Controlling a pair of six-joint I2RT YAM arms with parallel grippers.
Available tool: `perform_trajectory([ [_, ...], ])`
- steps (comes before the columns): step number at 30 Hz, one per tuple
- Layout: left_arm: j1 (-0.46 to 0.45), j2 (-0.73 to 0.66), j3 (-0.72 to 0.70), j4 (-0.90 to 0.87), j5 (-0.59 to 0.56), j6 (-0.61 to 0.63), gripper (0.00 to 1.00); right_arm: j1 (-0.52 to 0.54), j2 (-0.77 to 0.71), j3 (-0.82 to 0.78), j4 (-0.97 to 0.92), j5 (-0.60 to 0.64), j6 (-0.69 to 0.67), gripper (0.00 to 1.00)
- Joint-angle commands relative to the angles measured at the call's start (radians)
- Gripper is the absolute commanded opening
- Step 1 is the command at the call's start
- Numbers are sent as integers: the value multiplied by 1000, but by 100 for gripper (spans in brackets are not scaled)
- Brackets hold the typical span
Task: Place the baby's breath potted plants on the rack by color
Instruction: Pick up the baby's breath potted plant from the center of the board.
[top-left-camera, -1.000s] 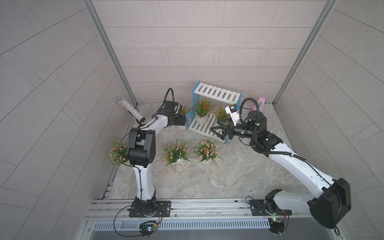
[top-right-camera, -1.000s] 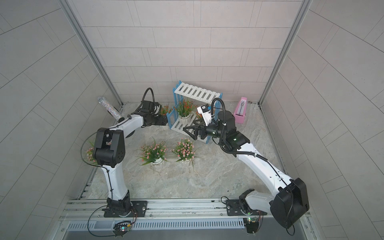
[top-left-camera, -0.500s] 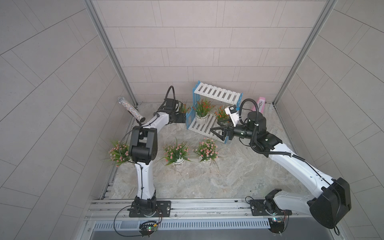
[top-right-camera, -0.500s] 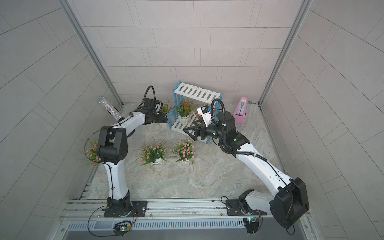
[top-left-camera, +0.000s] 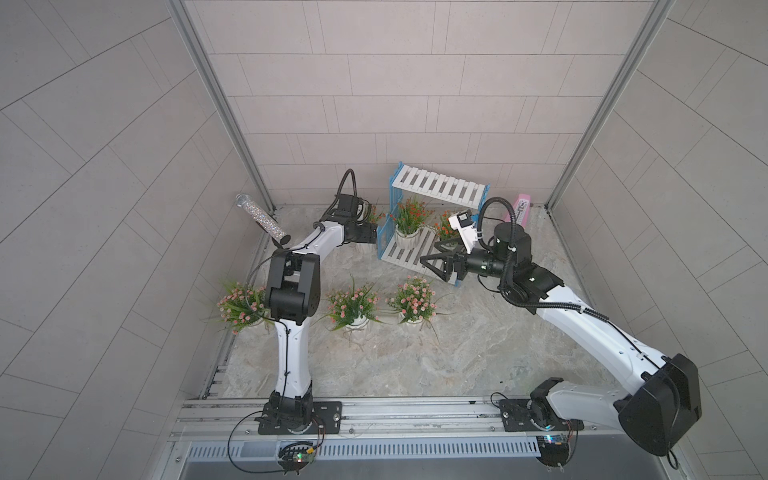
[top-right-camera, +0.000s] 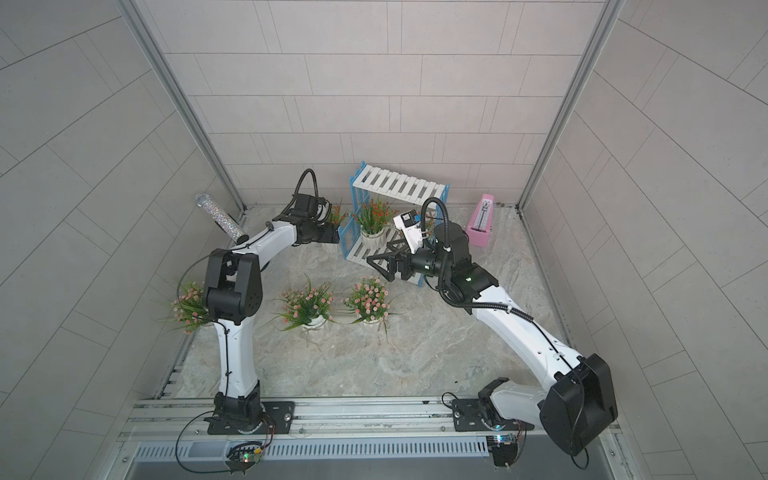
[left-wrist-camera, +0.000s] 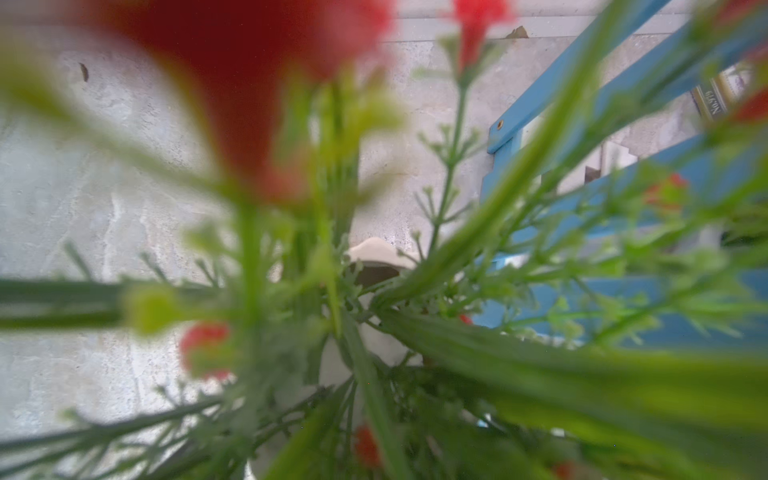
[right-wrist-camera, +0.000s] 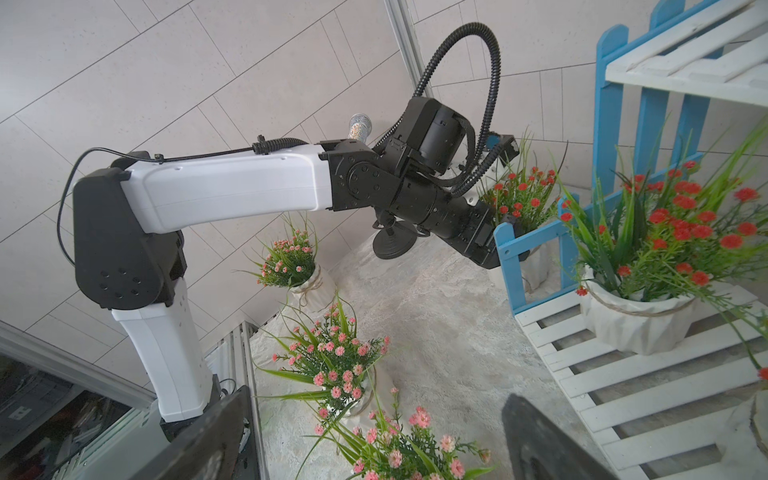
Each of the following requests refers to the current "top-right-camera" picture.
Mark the pink metronome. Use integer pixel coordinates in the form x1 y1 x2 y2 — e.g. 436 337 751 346
465 194 495 248

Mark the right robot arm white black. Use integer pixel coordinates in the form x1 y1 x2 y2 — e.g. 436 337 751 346
367 197 618 470

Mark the circuit board with cables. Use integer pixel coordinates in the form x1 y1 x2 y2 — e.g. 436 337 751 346
173 410 276 476
486 420 529 470

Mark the red flower pot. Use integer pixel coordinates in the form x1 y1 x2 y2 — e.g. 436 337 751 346
325 205 349 228
353 198 396 250

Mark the glitter tube on black stand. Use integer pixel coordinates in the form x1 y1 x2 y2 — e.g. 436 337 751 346
195 193 249 245

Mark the pink flower pot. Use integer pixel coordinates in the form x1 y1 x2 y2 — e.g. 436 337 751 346
342 276 392 334
276 277 335 332
169 282 213 334

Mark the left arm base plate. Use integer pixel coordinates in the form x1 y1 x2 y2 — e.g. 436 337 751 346
204 401 296 435

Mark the left circuit board with cables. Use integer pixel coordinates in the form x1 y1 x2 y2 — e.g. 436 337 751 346
173 410 276 476

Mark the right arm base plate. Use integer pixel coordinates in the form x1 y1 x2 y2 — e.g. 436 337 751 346
449 377 534 433

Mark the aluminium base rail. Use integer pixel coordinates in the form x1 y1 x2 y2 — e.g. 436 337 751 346
117 395 553 470

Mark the right circuit board with cables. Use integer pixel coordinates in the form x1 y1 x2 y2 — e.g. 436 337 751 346
486 420 529 470

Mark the blue white two-tier rack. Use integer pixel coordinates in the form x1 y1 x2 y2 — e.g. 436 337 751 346
337 160 451 288

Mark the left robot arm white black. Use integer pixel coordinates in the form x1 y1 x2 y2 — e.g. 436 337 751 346
196 168 340 435

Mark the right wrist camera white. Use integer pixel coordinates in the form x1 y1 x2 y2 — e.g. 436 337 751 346
393 210 425 254

